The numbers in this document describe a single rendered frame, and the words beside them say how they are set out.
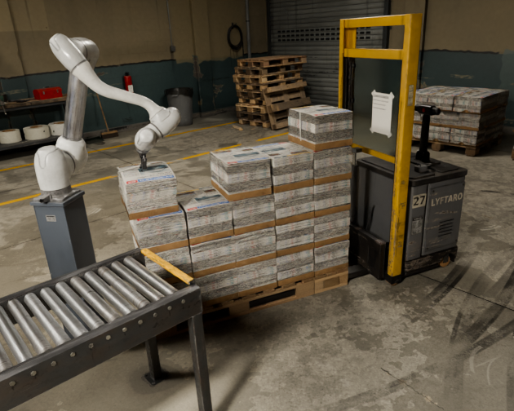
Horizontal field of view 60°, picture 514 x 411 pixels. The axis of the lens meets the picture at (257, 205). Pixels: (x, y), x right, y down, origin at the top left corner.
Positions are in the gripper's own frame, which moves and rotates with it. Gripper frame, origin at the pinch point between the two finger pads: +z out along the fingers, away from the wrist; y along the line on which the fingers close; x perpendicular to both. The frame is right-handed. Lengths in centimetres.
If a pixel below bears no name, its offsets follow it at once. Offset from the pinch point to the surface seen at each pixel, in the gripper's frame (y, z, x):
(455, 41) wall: -195, 300, 610
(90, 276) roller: 63, -46, -38
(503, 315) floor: 147, -37, 202
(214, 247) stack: 63, 7, 34
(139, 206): 30.8, -7.1, -7.2
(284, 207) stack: 47, 0, 84
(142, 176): 14.7, -11.0, -2.5
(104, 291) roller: 71, -60, -34
